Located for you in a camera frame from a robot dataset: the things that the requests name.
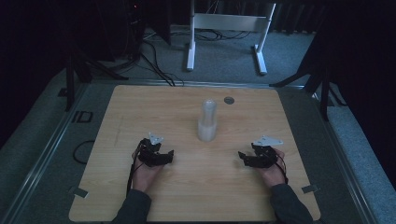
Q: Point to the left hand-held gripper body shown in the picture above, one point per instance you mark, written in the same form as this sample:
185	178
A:
149	155

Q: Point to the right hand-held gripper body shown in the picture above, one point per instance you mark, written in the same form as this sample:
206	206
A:
264	154

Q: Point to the stack of translucent plastic cups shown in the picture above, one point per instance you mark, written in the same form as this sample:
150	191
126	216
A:
207	124

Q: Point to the person's left hand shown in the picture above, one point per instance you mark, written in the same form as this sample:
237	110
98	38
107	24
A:
144	175

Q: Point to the person's right hand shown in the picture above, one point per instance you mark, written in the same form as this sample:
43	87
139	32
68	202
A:
275	174

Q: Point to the round grey table grommet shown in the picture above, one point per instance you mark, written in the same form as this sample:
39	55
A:
229	100

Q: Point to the grey tape piece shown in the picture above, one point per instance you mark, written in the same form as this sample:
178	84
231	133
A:
310	188
79	192

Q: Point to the black tripod stand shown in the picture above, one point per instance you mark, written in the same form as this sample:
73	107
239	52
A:
324	99
69	87

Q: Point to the dark equipment rack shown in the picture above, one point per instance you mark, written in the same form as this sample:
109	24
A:
134	31

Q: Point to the white metal stand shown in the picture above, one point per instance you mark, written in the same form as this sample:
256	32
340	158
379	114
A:
230	22

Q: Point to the dark curtain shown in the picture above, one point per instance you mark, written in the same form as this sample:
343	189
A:
295	17

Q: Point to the metal floor rail frame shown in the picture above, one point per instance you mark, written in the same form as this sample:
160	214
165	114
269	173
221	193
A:
218	84

